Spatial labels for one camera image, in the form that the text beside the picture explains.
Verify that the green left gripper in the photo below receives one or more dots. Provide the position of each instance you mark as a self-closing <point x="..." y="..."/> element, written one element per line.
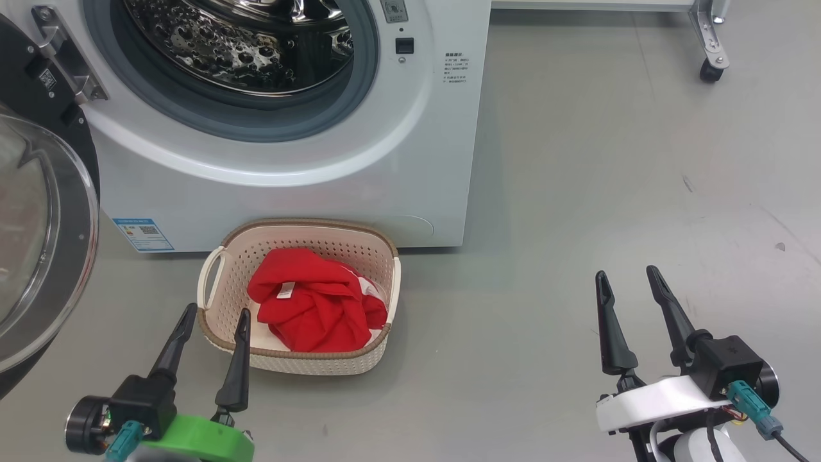
<point x="199" y="443"/>

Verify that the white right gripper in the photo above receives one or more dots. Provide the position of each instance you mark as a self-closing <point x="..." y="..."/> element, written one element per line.
<point x="654" y="404"/>

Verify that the red and white jersey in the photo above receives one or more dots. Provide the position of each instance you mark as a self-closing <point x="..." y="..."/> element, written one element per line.
<point x="308" y="308"/>

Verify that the washing machine door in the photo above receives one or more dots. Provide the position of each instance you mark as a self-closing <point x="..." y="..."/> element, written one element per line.
<point x="38" y="224"/>

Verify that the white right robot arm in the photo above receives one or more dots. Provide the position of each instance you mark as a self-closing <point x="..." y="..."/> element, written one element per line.
<point x="696" y="449"/>

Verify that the cream perforated laundry basket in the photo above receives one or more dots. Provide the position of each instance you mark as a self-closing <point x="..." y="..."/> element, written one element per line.
<point x="321" y="359"/>

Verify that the white front-load washing machine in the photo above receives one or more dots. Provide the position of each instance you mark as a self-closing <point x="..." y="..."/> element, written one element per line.
<point x="288" y="199"/>

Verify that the washing machine steel drum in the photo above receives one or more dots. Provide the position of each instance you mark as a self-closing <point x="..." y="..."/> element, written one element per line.
<point x="211" y="45"/>

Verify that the black door latch socket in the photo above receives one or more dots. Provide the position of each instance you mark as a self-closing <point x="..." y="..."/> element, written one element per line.
<point x="405" y="45"/>

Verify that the blue energy label sticker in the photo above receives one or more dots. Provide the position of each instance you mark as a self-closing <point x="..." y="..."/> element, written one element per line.
<point x="142" y="235"/>

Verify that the grey partition stand with caster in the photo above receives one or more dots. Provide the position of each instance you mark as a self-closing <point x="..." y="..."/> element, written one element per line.
<point x="710" y="45"/>

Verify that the printed warning text label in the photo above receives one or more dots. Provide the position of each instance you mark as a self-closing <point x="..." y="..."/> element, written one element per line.
<point x="455" y="67"/>

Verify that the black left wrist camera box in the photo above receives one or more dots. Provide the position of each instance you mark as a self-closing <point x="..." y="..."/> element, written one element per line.
<point x="141" y="398"/>

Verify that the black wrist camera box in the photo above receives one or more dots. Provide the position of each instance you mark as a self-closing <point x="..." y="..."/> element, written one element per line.
<point x="728" y="366"/>
<point x="141" y="398"/>

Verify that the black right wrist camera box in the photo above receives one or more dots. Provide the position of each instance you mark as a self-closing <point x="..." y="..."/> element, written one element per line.
<point x="728" y="366"/>

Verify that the metal door hinge bracket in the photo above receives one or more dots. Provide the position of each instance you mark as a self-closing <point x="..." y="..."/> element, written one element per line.
<point x="67" y="58"/>

